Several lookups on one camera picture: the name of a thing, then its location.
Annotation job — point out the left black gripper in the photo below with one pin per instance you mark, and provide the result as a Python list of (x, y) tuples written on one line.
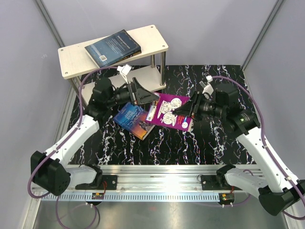
[(142, 95)]

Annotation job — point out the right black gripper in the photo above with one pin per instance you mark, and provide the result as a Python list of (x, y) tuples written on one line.
[(192, 108)]

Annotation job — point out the purple puzzle book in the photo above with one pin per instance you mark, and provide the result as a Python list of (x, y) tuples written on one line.
[(161, 112)]

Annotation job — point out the dark blue book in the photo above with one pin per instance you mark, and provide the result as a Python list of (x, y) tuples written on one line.
[(113, 49)]

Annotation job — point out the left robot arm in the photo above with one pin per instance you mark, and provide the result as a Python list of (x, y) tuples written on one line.
[(48, 169)]

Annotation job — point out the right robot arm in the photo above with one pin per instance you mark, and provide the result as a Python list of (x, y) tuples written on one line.
[(280, 188)]

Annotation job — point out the blue Jane Eyre book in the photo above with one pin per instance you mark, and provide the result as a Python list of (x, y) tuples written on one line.
[(133, 119)]

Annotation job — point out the black marble pattern mat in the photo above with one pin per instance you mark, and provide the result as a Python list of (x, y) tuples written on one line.
[(206, 144)]

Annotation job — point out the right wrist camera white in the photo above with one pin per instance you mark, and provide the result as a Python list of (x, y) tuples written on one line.
[(207, 87)]

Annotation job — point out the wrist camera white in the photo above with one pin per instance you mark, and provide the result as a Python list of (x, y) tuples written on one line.
[(207, 87), (123, 71)]

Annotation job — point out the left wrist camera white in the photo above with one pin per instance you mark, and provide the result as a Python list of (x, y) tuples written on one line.
[(123, 71)]

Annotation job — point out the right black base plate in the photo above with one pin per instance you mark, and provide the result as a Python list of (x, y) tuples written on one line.
[(210, 183)]

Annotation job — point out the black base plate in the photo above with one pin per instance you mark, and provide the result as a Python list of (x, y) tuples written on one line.
[(108, 181), (210, 183)]

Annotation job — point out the aluminium mounting rail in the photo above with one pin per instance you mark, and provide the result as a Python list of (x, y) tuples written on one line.
[(142, 178)]

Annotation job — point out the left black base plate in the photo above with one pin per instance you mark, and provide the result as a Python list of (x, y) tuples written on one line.
[(108, 181)]

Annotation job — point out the white slotted cable duct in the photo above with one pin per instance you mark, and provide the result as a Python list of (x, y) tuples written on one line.
[(135, 197)]

